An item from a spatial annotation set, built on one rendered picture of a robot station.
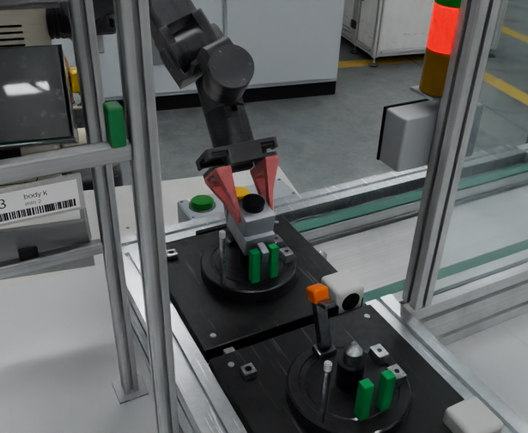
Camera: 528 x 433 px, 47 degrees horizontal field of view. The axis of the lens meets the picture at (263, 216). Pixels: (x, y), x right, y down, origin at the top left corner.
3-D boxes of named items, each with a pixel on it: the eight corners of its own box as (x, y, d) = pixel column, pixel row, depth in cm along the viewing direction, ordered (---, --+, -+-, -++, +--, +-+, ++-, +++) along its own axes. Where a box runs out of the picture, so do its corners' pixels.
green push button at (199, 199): (187, 206, 106) (187, 197, 105) (208, 201, 108) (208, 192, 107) (196, 217, 103) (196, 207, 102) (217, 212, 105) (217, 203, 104)
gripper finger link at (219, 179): (281, 210, 79) (262, 143, 80) (230, 222, 77) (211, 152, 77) (264, 219, 86) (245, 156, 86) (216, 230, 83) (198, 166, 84)
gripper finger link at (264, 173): (294, 206, 80) (275, 140, 81) (245, 219, 77) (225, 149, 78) (276, 216, 86) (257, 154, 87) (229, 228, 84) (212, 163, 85)
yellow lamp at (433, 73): (409, 86, 72) (416, 45, 70) (442, 80, 74) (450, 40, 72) (438, 100, 69) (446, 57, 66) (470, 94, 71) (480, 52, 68)
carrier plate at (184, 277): (145, 259, 93) (143, 247, 92) (281, 223, 103) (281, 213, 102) (204, 362, 75) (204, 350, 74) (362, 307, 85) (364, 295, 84)
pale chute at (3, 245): (-4, 280, 82) (-8, 248, 83) (95, 265, 86) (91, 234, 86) (-62, 240, 56) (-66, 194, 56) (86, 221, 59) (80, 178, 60)
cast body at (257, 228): (226, 225, 86) (229, 188, 81) (254, 218, 88) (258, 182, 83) (250, 267, 81) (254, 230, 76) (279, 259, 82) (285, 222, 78)
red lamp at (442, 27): (416, 45, 70) (424, 0, 67) (450, 39, 72) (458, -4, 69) (446, 57, 66) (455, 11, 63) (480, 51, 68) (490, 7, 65)
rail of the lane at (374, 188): (109, 290, 101) (101, 236, 95) (499, 183, 136) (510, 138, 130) (118, 310, 97) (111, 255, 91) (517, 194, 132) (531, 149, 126)
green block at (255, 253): (248, 279, 83) (248, 249, 81) (256, 277, 84) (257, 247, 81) (251, 283, 83) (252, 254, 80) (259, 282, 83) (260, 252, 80)
